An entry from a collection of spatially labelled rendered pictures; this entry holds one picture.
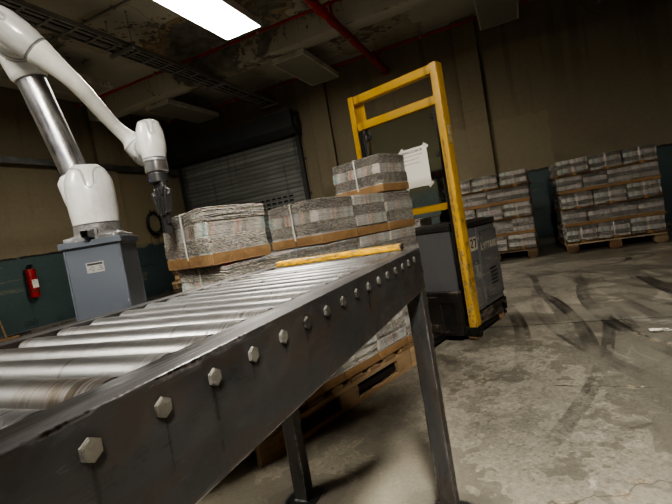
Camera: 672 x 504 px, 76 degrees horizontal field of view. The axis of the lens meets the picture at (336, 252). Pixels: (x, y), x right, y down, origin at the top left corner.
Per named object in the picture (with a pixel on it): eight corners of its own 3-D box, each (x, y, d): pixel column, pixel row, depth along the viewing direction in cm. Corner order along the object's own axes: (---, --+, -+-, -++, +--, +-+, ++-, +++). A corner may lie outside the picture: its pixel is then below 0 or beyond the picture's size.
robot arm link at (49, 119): (77, 229, 162) (78, 234, 181) (122, 214, 170) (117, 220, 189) (-22, 22, 150) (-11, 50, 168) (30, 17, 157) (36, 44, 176)
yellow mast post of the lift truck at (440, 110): (464, 327, 292) (422, 65, 282) (469, 323, 298) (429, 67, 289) (476, 327, 286) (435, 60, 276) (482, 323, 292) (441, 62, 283)
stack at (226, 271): (209, 448, 198) (175, 270, 194) (363, 362, 284) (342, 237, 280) (262, 469, 172) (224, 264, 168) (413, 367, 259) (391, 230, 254)
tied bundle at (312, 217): (272, 251, 236) (265, 210, 235) (310, 244, 258) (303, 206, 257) (322, 244, 211) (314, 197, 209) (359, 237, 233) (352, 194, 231)
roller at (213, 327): (44, 362, 76) (38, 334, 76) (269, 351, 57) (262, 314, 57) (14, 372, 72) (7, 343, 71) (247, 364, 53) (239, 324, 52)
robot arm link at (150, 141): (171, 155, 169) (165, 162, 180) (163, 115, 168) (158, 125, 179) (141, 156, 163) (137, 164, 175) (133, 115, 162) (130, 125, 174)
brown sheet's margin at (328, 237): (272, 250, 236) (271, 242, 235) (309, 243, 257) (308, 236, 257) (322, 243, 211) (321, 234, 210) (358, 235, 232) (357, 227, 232)
